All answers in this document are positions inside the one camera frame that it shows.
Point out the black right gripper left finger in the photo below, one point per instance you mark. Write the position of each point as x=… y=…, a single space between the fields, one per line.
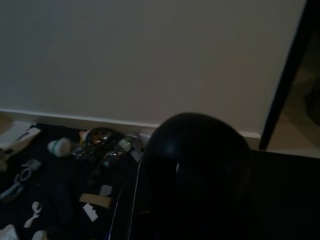
x=160 y=175

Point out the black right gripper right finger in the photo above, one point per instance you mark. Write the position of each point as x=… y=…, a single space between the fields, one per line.
x=215 y=180

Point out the black floor mat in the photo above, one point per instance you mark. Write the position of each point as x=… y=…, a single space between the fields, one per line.
x=62 y=180

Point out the clear crumpled plastic wrapper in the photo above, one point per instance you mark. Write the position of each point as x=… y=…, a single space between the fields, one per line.
x=126 y=142

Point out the small grey square tag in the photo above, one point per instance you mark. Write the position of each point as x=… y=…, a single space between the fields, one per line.
x=106 y=190

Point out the small wooden block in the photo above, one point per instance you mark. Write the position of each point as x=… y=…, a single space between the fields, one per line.
x=96 y=199

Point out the dark glossy plastic bag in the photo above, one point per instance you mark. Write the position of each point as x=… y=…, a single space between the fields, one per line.
x=98 y=137

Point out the white notched card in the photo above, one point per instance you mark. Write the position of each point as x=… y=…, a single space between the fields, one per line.
x=90 y=211

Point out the white baseboard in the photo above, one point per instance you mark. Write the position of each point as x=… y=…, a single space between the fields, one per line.
x=100 y=120

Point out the white plastic hook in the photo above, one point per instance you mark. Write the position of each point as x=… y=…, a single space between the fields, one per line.
x=33 y=214

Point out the dark door frame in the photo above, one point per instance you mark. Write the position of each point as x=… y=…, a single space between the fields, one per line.
x=282 y=87

